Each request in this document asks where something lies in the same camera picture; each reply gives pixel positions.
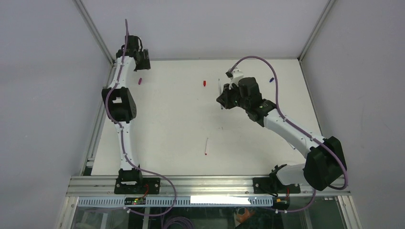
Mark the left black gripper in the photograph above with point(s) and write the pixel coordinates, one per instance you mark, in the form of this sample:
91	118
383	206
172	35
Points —
144	64

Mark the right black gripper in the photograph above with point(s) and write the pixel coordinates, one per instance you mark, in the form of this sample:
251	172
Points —
224	98

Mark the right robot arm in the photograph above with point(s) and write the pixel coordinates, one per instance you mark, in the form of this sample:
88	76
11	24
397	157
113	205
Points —
324	157

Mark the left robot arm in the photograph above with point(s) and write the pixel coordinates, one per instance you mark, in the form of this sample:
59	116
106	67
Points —
121	109

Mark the white pen red end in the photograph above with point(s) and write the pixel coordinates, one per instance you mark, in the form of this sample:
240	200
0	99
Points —
206	147

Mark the orange object below table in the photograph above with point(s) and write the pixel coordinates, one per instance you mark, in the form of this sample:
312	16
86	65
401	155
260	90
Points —
243	214

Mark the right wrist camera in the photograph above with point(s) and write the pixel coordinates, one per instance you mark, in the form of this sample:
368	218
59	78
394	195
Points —
235	75

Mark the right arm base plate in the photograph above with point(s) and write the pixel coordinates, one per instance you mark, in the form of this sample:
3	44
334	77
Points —
268	185

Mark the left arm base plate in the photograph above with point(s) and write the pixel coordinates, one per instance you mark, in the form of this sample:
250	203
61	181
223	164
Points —
147	185

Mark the aluminium frame rail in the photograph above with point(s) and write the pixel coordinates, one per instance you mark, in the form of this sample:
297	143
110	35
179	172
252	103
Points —
103	186

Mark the white slotted cable duct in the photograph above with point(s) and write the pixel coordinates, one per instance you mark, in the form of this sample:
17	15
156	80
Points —
191	201

